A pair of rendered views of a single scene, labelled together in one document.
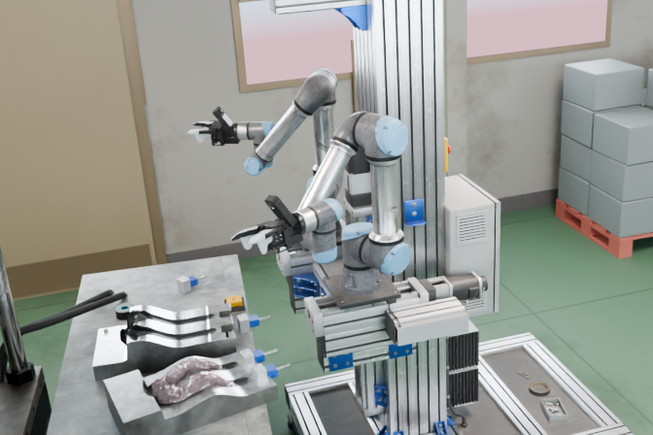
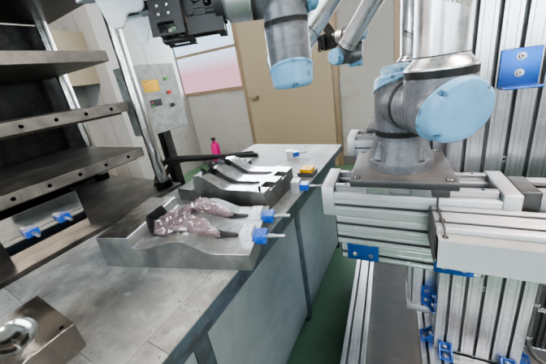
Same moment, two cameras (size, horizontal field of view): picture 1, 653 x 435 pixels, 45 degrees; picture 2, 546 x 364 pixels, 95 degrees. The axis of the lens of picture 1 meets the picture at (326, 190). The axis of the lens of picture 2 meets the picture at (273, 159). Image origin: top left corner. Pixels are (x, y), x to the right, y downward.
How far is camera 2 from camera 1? 213 cm
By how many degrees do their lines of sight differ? 38
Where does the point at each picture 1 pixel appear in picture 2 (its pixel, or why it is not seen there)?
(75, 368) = not seen: hidden behind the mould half
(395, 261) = (445, 111)
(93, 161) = (311, 104)
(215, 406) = (179, 253)
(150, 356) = (206, 191)
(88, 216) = (308, 131)
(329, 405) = (387, 275)
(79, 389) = not seen: hidden behind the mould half
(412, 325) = (472, 243)
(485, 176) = not seen: outside the picture
